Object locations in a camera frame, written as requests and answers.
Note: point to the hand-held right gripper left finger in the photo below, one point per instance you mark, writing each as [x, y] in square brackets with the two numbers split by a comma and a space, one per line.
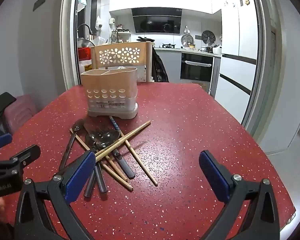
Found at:
[80, 176]

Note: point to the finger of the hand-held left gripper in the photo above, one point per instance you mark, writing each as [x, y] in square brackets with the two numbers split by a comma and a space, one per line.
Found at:
[1, 140]
[27, 153]

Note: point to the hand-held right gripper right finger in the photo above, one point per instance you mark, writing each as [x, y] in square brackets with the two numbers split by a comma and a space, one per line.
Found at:
[213, 177]

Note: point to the blue floral patterned chopstick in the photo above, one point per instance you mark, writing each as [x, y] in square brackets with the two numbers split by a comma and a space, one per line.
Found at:
[143, 166]

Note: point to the beige plastic utensil holder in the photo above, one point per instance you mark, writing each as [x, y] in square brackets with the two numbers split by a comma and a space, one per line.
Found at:
[107, 85]

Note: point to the pink plastic stool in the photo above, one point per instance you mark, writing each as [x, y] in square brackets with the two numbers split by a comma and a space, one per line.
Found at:
[21, 112]

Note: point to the golden oil bottle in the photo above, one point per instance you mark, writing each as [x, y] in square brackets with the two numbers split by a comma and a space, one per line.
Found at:
[86, 66]

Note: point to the black built-in oven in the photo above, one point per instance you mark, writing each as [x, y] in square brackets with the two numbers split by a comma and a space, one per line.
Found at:
[196, 70]

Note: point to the red plastic basket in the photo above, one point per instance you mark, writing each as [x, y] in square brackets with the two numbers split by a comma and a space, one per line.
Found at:
[83, 53]

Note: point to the black bag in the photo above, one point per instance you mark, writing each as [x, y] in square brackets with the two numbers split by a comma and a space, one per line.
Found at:
[160, 67]

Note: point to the steel pot lid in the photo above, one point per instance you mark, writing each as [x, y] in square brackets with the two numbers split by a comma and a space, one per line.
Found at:
[83, 42]

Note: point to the white rice cooker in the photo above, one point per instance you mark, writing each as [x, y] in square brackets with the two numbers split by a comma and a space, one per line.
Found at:
[217, 49]

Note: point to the beige flower-cutout trolley rack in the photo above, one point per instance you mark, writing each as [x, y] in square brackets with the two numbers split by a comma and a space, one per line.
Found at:
[120, 47]

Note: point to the gas stove burner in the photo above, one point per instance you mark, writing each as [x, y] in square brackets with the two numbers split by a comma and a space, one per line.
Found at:
[168, 46]

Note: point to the round metal colander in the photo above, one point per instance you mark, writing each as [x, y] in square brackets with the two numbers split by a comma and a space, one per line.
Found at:
[187, 40]

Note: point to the kitchen faucet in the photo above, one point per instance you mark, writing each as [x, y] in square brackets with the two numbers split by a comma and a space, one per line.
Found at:
[85, 26]

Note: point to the spice rack with jars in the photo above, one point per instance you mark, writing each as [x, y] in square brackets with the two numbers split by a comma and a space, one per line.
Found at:
[120, 36]

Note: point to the white hanging plastic bag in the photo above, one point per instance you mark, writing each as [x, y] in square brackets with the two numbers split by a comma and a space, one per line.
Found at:
[98, 23]

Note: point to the white refrigerator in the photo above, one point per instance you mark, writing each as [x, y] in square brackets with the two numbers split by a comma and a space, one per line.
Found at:
[240, 30]

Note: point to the black wok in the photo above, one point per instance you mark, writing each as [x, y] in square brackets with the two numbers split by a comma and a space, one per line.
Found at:
[145, 39]

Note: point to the black range hood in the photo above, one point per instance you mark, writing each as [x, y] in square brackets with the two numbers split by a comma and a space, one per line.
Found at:
[156, 20]

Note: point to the black round wall rack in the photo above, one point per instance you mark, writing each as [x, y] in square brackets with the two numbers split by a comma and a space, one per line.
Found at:
[208, 37]

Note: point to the dark wall switch panel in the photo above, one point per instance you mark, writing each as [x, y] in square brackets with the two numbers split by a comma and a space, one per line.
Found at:
[40, 2]

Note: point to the white wall outlet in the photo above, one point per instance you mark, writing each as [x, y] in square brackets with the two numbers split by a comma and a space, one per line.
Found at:
[112, 21]

